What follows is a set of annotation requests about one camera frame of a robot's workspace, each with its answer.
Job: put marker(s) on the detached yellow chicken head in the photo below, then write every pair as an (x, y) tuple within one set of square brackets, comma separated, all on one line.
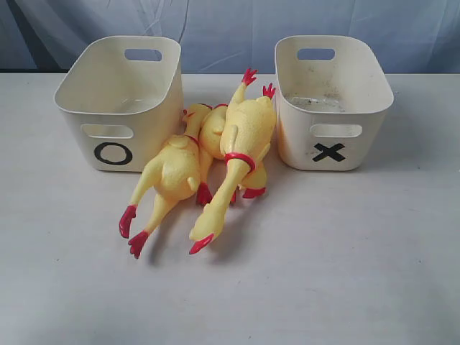
[(254, 184)]

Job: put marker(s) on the yellow rubber chicken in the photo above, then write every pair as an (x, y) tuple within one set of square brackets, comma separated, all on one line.
[(245, 141), (174, 173)]

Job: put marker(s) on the white bin marked O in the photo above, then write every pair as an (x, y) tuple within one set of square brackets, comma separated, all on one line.
[(122, 98)]

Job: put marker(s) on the yellow rubber chicken top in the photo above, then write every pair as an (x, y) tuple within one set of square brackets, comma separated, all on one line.
[(245, 141)]

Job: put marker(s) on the white bin marked X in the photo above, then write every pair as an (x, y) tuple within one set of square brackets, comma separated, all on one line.
[(332, 98)]

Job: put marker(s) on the headless yellow rubber chicken body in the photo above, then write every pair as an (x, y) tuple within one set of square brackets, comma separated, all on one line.
[(209, 143)]

